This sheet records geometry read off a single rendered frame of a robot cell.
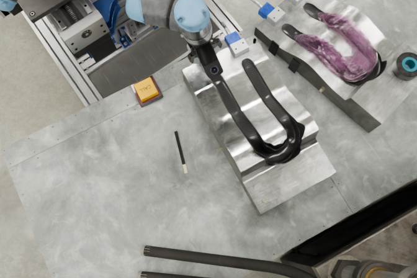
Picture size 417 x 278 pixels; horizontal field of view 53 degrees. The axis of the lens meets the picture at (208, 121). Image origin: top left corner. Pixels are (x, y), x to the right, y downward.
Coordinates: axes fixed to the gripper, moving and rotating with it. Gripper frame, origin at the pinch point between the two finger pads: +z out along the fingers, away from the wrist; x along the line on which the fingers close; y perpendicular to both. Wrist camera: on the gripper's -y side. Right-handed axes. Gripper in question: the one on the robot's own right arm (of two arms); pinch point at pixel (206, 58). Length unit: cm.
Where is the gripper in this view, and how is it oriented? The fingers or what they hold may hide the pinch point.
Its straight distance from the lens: 126.6
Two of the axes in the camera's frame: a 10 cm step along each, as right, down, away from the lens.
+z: 0.7, 0.9, 9.9
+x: -8.8, 4.8, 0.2
